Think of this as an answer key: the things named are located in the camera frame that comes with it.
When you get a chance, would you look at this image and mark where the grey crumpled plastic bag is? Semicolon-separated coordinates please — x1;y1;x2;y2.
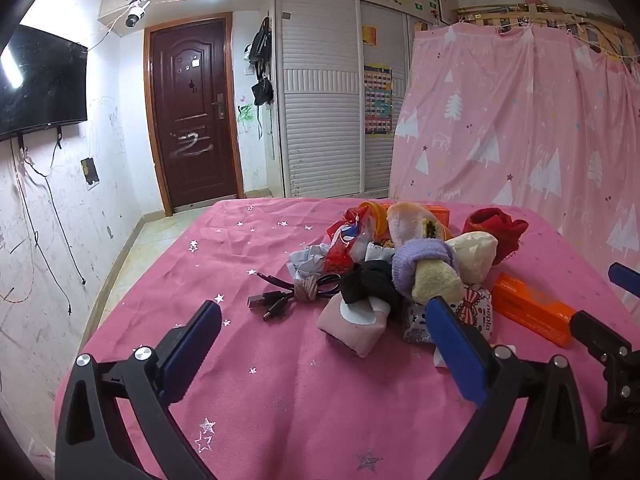
287;244;333;281

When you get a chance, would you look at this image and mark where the brown hair tie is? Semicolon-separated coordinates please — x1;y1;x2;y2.
292;275;321;303

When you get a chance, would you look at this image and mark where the white louvered wardrobe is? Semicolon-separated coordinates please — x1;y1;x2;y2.
274;0;416;200

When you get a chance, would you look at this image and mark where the yellow sock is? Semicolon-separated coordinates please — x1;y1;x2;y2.
412;255;466;306

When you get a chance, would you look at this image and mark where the pink tree print curtain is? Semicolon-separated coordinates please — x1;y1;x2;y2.
389;22;640;286

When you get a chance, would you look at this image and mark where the black charging cable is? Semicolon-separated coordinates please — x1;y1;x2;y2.
247;270;343;321

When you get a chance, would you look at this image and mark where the red mesh pouch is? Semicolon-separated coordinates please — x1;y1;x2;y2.
322;247;356;276

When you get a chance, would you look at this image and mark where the black sock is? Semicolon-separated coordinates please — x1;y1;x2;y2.
340;260;406;318

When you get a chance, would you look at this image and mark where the white sock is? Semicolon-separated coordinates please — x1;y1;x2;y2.
445;231;499;283

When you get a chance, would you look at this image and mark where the wooden bed frame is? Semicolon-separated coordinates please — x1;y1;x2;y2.
452;2;640;66

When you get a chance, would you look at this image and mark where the red sock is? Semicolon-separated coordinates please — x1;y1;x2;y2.
462;206;530;266

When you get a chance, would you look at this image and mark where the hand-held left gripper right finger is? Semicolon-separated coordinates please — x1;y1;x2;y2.
425;296;591;480

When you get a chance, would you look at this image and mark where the dark brown door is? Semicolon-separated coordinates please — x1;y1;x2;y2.
144;12;246;218

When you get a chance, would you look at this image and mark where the black wall television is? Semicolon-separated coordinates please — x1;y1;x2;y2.
0;24;89;143

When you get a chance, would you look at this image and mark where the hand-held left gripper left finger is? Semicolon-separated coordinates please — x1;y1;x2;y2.
55;300;223;480

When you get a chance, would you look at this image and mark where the purple sock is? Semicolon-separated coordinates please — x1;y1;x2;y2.
391;240;458;293

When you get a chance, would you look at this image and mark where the white security camera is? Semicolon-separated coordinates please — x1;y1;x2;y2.
122;0;151;28

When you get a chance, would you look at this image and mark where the black hanging backpack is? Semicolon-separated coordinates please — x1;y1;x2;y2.
245;16;273;78

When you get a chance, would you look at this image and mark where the small black hanging bag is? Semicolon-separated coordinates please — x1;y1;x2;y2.
250;77;275;107

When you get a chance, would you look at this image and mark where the black wall cable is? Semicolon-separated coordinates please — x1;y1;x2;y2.
12;135;88;311

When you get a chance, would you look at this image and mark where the long orange cardboard box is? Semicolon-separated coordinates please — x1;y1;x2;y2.
491;272;577;348

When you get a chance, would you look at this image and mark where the cartoon cat tissue packet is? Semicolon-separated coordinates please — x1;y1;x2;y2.
402;282;496;346

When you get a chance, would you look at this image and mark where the colourful chart poster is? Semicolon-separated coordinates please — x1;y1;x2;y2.
364;62;395;136

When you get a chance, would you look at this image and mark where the cream fuzzy sock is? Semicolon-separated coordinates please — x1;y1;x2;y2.
387;201;448;256

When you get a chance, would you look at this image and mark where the pink star tablecloth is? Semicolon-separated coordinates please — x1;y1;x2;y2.
52;197;608;480

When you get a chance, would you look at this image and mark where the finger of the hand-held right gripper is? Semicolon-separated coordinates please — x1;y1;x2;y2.
608;262;640;303
569;309;640;423

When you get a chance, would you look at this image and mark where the red white snack packet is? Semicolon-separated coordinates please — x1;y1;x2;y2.
327;210;376;261

